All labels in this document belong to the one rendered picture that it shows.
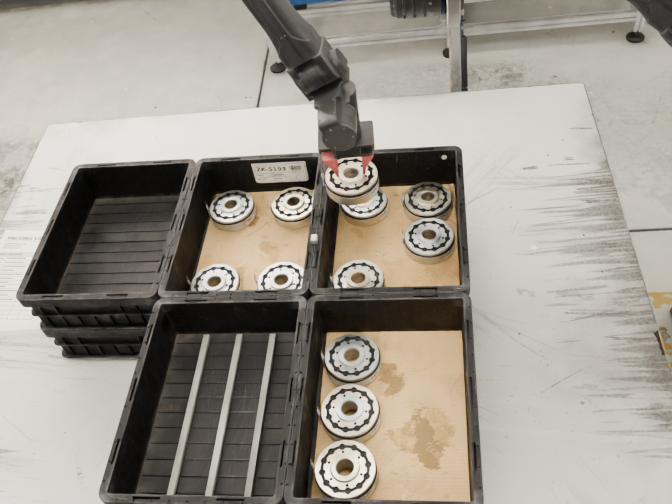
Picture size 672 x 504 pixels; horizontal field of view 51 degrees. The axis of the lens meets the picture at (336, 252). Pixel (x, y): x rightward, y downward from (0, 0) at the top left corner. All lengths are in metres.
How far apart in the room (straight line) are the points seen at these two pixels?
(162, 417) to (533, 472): 0.69
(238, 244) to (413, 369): 0.50
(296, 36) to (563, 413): 0.85
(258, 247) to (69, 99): 2.38
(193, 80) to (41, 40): 1.08
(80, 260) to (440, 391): 0.87
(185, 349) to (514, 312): 0.69
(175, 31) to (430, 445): 3.16
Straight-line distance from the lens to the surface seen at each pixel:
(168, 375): 1.43
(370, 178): 1.36
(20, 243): 2.03
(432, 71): 3.40
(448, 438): 1.27
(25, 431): 1.66
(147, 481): 1.34
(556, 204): 1.78
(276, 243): 1.56
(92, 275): 1.66
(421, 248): 1.47
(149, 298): 1.42
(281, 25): 1.14
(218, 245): 1.60
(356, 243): 1.53
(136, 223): 1.73
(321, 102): 1.19
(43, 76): 4.08
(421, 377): 1.32
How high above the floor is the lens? 1.97
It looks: 49 degrees down
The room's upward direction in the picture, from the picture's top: 11 degrees counter-clockwise
